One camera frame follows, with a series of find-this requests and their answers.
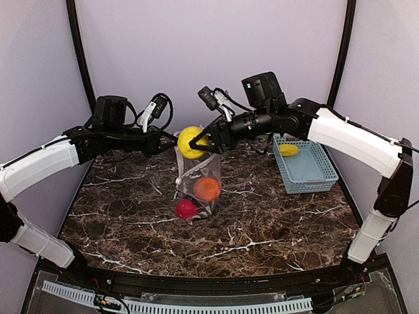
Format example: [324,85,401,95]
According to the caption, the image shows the clear zip top bag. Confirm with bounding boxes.
[175,148,221,220]

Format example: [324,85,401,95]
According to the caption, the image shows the orange fruit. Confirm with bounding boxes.
[194,177,221,202]

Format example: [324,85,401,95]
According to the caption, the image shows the red apple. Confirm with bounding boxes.
[175,199,198,220]

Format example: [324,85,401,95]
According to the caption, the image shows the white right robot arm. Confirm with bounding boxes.
[189,97,414,264]

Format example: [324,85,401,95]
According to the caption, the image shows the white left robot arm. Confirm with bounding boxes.
[1,126,177,270]

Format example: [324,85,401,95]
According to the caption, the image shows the light blue perforated basket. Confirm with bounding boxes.
[272,134,338,194]

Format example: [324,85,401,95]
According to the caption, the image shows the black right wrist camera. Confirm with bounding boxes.
[198,86,236,122]

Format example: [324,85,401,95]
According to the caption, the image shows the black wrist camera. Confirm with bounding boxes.
[198,86,236,122]
[136,93,173,133]

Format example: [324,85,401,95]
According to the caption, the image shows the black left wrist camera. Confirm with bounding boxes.
[136,93,173,133]

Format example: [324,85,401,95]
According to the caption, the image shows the black frame post left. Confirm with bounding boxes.
[66,0,96,103]

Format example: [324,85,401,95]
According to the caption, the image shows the black frame post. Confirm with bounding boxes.
[66,0,96,103]
[327,0,357,107]

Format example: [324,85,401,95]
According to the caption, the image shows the black front rail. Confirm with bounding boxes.
[55,251,390,305]

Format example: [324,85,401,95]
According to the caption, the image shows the light blue cable duct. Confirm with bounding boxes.
[41,280,313,314]

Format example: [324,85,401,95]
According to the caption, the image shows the black frame post right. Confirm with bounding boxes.
[327,0,357,107]

